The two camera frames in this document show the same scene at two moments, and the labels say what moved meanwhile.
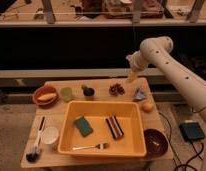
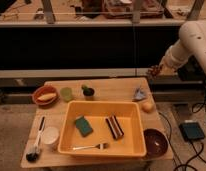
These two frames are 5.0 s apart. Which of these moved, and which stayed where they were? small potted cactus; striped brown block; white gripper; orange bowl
Moved: white gripper
Stayed: striped brown block; small potted cactus; orange bowl
